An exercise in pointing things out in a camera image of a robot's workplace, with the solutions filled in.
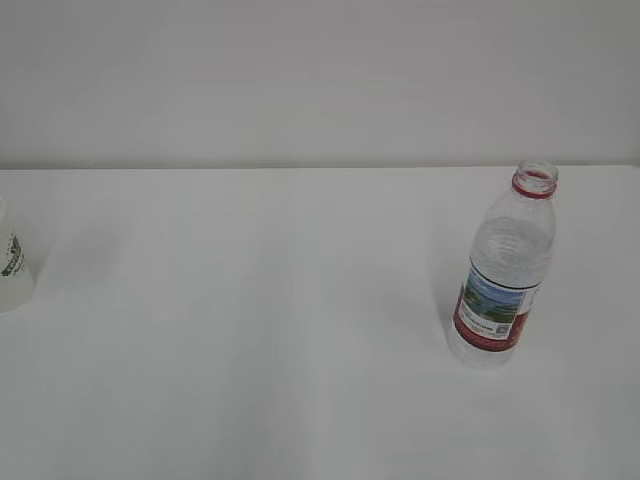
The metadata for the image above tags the white paper cup green print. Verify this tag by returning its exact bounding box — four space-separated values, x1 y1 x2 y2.
0 199 35 313

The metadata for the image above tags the clear Nongfu Spring water bottle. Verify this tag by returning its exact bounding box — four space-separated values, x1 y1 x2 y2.
447 160 558 369

